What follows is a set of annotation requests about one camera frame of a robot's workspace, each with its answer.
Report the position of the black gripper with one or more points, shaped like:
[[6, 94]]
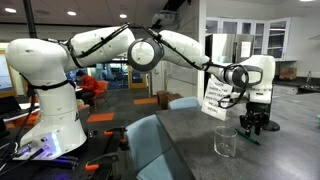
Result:
[[253, 117]]

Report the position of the far blue chair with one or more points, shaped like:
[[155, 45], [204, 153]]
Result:
[[185, 102]]

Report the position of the white wall cabinets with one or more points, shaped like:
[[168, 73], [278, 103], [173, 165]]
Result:
[[274, 37]]

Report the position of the near blue chair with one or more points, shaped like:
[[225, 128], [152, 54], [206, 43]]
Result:
[[152, 153]]

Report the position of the white paper sign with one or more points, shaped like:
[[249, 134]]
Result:
[[215, 91]]

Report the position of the far orange black clamp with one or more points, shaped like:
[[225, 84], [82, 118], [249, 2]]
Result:
[[118, 137]]

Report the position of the person in orange shirt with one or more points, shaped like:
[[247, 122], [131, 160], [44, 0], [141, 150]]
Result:
[[89, 85]]

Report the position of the green pen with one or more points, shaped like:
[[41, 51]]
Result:
[[247, 137]]

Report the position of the stainless steel refrigerator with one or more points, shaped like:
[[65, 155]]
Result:
[[229, 48]]

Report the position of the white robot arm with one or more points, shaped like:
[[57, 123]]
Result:
[[44, 64]]

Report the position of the blue chair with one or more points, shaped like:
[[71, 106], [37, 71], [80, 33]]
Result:
[[185, 102], [152, 153]]

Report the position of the near orange black clamp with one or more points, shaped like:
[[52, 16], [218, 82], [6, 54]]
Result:
[[108, 158]]

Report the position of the black sign stand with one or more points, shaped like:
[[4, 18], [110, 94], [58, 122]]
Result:
[[268, 124]]

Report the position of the orange black clamp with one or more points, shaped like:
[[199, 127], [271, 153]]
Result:
[[118, 137], [108, 158]]

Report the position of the clear glass cup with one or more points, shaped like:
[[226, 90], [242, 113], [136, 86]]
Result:
[[225, 141]]

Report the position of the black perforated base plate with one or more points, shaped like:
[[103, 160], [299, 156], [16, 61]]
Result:
[[67, 167]]

